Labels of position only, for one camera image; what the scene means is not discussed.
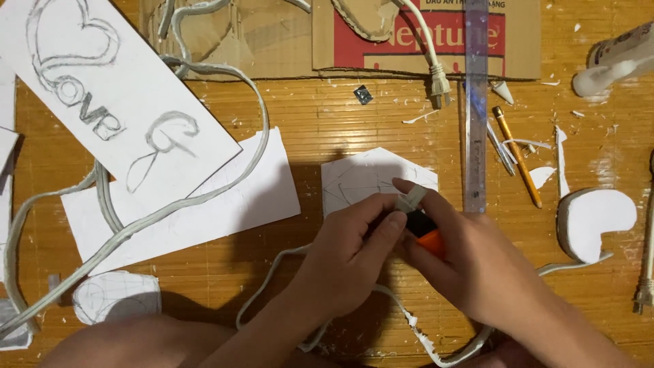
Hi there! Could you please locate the person's left hand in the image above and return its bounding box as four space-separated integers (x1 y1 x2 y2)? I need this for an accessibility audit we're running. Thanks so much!
299 193 409 321

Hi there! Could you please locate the person's right hand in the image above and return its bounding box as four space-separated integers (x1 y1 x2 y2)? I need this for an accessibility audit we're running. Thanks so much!
392 177 551 334

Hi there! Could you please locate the orange black utility knife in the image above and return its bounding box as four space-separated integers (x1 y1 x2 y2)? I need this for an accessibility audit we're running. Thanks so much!
404 207 446 259

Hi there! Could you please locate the white foam piece with lines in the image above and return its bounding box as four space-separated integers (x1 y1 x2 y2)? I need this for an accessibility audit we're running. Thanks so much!
321 147 439 218

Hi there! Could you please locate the thin white foam strip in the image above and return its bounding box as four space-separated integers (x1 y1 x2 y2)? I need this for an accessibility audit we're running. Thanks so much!
235 244 615 368

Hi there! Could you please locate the small white foam scrap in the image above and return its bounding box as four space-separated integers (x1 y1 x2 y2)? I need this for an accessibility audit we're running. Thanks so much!
528 166 557 190

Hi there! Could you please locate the white paper sheet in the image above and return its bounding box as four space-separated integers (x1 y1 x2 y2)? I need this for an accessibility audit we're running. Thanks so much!
61 127 302 277

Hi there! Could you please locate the yellow pencil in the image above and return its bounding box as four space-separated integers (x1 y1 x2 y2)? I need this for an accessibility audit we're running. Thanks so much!
492 106 544 210

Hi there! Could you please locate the silver pen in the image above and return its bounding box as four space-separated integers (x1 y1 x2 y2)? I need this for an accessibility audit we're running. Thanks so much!
485 119 517 178

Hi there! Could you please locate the white curved foam cutout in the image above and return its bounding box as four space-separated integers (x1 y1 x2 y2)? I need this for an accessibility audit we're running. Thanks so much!
556 187 639 265

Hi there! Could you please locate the narrow white foam scrap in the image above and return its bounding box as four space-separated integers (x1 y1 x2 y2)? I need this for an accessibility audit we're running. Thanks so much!
555 125 571 199

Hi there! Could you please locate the clear plastic ruler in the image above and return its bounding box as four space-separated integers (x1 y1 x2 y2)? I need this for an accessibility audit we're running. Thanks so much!
462 0 489 213

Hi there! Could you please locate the white cone cap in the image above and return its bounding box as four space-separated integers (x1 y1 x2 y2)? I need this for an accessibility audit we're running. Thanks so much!
490 80 515 106

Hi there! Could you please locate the long grey-white foam strip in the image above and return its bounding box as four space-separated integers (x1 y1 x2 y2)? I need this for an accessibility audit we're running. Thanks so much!
0 55 271 340

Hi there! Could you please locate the plain brown cardboard sheet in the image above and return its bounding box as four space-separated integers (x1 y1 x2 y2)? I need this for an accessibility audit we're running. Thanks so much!
139 0 335 81

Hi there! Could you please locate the brown cardboard with red print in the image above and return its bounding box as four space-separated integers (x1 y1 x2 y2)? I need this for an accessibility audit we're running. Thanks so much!
312 0 542 81

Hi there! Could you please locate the rounded foam piece with lines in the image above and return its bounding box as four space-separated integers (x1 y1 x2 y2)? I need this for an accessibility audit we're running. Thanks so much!
72 270 162 326

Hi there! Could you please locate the brown cardboard cutout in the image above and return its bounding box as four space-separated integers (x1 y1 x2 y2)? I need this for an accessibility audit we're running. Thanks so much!
329 0 402 43

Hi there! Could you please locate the white glue bottle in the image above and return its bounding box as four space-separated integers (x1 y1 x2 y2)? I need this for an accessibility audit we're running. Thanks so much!
572 20 654 98

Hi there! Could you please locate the white foam board with drawing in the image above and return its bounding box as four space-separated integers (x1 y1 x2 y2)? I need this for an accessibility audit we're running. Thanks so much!
0 0 244 204

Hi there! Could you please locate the white foam boards stack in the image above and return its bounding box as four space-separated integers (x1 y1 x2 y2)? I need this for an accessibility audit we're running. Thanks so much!
0 64 21 282

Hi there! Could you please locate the grey cord with plug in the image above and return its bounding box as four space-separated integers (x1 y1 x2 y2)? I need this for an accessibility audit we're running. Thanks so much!
633 151 654 316

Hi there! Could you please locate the white power cord with plug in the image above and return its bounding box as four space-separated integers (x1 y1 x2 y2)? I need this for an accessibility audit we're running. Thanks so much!
396 0 453 109

